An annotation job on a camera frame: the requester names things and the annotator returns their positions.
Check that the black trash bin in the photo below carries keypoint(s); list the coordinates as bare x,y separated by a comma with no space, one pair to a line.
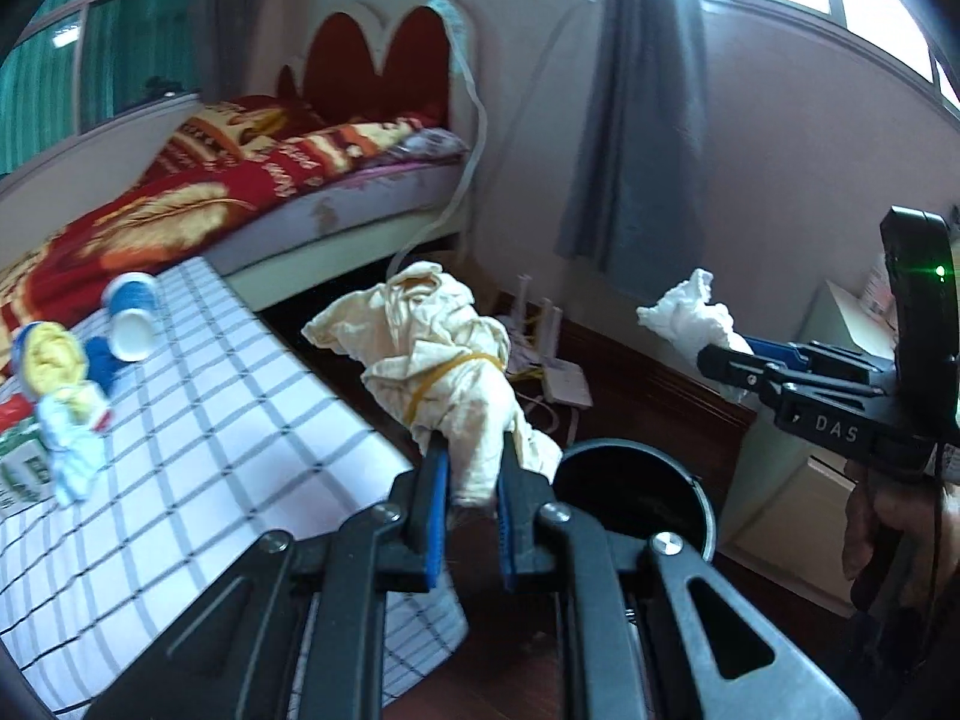
637,499

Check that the window with green curtain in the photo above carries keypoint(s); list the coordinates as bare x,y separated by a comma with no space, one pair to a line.
135,45

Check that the red white heart headboard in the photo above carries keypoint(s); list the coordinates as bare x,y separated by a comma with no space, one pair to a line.
360,52

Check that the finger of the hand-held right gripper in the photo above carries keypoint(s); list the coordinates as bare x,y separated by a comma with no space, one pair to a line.
731,364
776,351

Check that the bed with purple mattress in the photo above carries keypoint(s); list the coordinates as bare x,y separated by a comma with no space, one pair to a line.
375,195

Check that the white cabinet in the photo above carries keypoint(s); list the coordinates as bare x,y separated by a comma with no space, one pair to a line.
795,480

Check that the person's right hand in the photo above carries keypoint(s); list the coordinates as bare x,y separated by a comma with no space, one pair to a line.
859,525

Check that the yellow crumpled wrapper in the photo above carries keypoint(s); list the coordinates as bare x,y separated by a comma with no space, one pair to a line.
52,356

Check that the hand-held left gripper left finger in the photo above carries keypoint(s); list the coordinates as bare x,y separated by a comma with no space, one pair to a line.
431,514

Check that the white router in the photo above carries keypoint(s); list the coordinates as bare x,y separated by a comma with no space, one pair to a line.
562,382

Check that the blue white plastic cup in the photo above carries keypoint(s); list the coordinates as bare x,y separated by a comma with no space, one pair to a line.
131,291
131,337

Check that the white red milk carton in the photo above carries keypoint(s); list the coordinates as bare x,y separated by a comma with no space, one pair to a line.
22,465

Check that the bed with red blanket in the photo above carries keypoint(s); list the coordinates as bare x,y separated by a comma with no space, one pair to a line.
187,202

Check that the cream cloth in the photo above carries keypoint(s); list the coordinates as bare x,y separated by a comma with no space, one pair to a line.
450,330

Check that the white blue crumpled cloth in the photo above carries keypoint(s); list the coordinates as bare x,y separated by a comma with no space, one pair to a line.
71,435

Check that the grey curtain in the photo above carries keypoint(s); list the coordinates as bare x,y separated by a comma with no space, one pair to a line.
637,127

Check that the white tissue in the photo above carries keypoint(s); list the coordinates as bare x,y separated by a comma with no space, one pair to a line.
694,315

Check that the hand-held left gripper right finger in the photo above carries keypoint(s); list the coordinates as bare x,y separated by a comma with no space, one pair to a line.
510,514

